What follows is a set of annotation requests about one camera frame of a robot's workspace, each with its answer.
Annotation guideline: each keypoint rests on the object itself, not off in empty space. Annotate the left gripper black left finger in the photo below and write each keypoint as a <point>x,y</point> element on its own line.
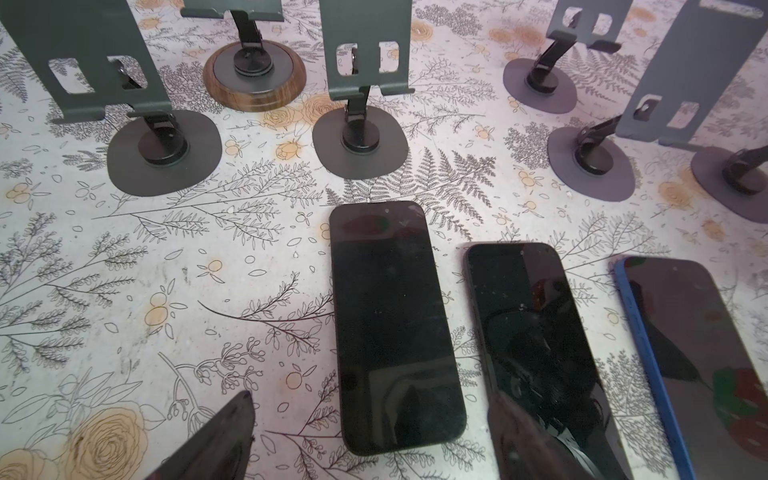
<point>219,450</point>

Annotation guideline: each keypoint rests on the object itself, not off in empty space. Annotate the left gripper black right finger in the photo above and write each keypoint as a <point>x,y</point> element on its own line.
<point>523,450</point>

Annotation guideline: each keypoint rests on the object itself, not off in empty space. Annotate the black phone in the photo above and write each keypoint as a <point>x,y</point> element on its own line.
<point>711,403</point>
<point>398,379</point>
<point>534,349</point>

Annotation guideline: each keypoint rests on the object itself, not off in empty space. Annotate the grey stand right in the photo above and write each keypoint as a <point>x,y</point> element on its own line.
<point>734,179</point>

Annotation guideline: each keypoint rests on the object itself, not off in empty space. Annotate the wooden base phone stand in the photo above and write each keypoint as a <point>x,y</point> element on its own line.
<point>251,74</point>

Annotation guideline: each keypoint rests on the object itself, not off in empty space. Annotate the grey stand far centre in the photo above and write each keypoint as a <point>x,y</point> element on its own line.
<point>538,83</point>

